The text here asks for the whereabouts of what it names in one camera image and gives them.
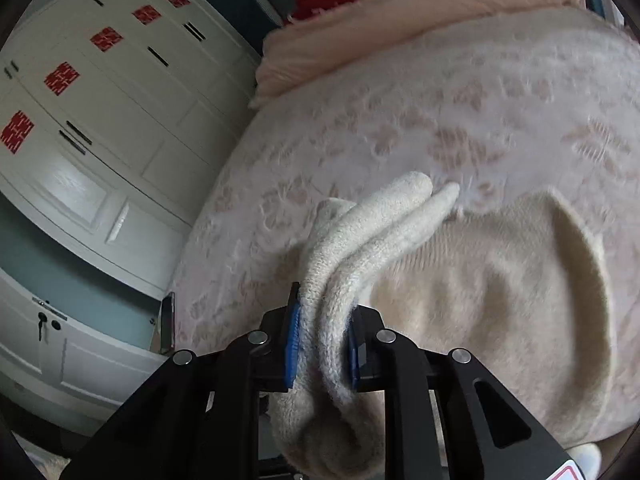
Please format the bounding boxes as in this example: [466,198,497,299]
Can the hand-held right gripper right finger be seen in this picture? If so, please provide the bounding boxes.
[347,307,586,480]

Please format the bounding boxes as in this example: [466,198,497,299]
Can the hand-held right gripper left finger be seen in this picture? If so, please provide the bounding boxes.
[60,282,306,480]

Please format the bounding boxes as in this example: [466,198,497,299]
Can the cream knit sweater black hearts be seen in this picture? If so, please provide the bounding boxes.
[267,170,618,480]

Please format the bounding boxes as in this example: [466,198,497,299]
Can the dark flat device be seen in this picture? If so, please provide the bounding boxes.
[157,291,177,356]

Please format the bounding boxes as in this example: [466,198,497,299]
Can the white cabinet with key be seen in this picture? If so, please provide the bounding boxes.
[0,265,171,436]

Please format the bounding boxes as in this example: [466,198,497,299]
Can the bed with floral cover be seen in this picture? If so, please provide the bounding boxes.
[170,10,640,441]

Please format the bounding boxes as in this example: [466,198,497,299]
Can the white rounded object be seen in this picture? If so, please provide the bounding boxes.
[567,442,603,480]

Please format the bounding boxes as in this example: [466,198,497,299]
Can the white wardrobe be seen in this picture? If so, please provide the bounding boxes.
[0,0,261,301]

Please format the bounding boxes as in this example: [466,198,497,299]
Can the pink duvet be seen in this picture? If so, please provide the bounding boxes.
[250,0,588,108]

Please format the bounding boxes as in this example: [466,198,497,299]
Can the red cloth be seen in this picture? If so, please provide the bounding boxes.
[286,0,368,23]

